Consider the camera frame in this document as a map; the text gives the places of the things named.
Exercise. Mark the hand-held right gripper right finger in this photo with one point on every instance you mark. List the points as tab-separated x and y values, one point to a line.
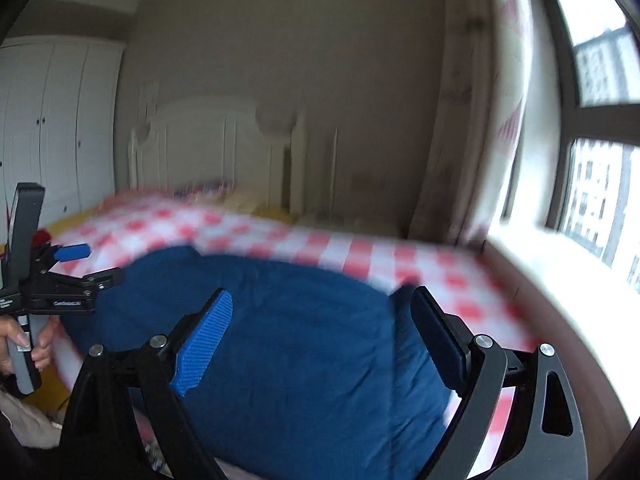
440	340

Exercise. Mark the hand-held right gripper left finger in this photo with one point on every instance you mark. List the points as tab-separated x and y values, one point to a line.
205	345

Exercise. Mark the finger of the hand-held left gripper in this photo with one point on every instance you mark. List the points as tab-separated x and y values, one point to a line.
72	252
95	280

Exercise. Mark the blue puffer jacket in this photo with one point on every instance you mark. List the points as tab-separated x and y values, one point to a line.
300	350

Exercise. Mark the person's left hand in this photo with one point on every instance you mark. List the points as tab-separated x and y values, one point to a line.
42	347

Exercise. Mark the white wardrobe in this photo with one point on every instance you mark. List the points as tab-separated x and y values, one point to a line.
55	130

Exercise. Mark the window sill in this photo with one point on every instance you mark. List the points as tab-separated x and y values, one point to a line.
550	280

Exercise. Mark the red white checked bed sheet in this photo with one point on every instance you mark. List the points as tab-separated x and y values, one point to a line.
350	252

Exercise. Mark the patterned cushion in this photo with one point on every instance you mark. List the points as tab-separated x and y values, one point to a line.
205	188

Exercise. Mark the white nightstand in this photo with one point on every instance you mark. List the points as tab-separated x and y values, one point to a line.
350	224

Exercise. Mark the pale yellow floral pillow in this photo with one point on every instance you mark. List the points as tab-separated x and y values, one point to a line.
247	199

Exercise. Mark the white bed headboard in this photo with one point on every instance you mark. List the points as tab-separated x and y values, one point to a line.
210	145

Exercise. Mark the white pole lamp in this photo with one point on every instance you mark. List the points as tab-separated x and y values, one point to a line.
332	170

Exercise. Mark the sailboat print curtain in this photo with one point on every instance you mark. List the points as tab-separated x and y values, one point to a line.
470	100

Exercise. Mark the dark framed window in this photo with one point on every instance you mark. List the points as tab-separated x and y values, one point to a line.
595	120

